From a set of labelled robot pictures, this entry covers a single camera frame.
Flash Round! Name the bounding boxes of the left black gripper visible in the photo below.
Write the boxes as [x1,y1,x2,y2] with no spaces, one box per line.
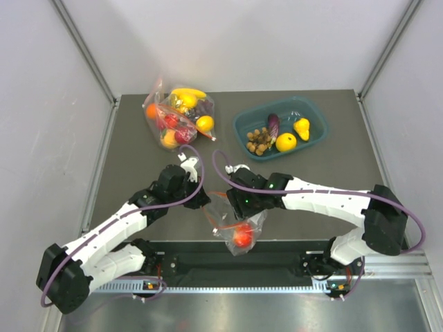
[168,174,210,209]

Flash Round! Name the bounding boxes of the clear zip bag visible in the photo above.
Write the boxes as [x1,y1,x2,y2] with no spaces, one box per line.
[202,192,267,256]
[142,78,217,150]

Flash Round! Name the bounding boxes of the brown fake longan bunch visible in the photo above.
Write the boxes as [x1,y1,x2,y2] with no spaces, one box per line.
[246,127,275,156]

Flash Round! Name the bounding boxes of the yellow fake lemon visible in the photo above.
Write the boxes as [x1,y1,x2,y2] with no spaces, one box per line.
[275,133,297,153]

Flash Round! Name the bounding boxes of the purple fake eggplant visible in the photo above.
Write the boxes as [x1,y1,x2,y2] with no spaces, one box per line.
[267,113,280,145]

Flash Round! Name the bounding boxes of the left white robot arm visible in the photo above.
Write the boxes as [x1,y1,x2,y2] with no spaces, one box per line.
[36,157,210,314]

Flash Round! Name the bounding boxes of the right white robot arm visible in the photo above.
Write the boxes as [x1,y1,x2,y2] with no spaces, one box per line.
[226,165,408,277]

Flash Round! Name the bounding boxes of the red fake tomato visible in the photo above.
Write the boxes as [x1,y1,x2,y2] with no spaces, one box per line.
[233,224,253,248]

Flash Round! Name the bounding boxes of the fake peach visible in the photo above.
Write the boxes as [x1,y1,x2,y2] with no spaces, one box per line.
[161,129,179,149]

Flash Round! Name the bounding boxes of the fake red apple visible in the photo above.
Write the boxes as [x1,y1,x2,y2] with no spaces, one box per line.
[174,127,194,145]

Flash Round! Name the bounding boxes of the far fake lemon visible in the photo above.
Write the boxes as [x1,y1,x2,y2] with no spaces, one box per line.
[196,115,215,132]

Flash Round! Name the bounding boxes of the fake purple grapes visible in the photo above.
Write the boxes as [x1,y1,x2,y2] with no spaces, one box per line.
[188,99,213,117]

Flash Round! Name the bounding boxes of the fake orange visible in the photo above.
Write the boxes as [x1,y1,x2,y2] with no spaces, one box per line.
[145,103,157,120]

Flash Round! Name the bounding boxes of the fake yellow banana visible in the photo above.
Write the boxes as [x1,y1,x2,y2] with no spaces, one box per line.
[171,88,207,99]

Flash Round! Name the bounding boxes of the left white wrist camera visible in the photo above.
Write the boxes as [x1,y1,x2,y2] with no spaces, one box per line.
[177,153,201,183]

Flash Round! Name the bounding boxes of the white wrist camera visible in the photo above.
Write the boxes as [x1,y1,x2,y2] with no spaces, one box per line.
[177,153,201,183]
[224,164,251,176]

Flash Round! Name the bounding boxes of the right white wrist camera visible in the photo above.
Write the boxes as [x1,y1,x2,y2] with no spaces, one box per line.
[224,164,251,176]

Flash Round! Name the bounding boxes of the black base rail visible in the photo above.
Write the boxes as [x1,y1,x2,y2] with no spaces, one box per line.
[117,238,373,288]

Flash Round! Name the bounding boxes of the grey cable duct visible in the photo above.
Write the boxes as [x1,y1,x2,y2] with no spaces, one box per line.
[93,278,350,295]

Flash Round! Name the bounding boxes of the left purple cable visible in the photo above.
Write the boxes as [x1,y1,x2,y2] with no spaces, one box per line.
[40,144,206,308]

